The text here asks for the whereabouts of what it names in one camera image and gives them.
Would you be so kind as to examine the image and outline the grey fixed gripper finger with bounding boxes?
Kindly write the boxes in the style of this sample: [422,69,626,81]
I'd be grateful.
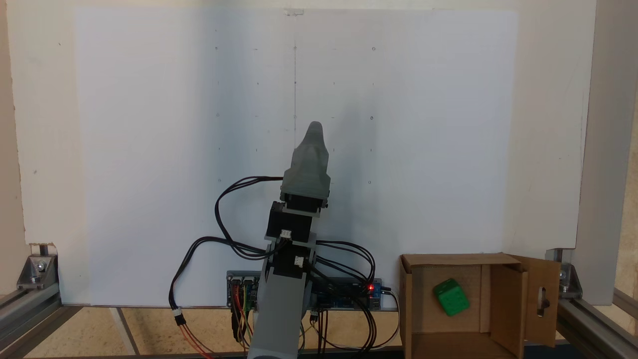
[313,131,330,174]

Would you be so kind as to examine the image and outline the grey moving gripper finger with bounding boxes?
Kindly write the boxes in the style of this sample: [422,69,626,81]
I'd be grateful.
[292,121,324,174]

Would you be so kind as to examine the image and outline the green dice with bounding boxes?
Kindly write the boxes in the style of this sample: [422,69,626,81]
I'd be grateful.
[432,278,471,317]

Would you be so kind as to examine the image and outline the blue circuit board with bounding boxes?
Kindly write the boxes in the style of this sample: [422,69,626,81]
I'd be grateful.
[315,278,384,311]

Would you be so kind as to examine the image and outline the large white paper sheet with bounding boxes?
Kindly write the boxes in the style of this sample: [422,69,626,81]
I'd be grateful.
[75,7,519,307]

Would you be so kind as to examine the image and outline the brown cardboard box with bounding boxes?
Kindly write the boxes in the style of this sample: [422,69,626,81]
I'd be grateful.
[399,252,562,359]

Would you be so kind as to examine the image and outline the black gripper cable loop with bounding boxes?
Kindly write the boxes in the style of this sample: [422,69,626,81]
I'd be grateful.
[215,176,286,261]

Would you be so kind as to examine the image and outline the black elbow cable loop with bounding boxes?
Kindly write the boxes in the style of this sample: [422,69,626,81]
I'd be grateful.
[310,240,385,356]

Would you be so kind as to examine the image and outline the black base cable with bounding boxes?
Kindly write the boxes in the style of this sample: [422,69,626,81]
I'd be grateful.
[169,236,270,326]

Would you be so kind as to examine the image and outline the circuit board with jumper wires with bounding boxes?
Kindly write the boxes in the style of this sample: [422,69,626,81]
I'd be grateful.
[227,271,263,308]

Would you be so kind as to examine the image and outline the coloured jumper wire bundle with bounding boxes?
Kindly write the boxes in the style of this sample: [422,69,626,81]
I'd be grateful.
[230,284,258,359]

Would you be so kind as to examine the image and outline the red and orange wires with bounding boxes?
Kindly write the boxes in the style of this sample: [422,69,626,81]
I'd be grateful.
[178,322,216,359]

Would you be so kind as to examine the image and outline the metal corner bracket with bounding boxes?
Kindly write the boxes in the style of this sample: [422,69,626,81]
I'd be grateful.
[545,248,583,299]
[17,254,58,291]

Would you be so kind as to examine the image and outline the aluminium frame rail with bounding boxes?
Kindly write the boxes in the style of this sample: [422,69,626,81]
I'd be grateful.
[0,288,63,359]
[555,288,638,359]

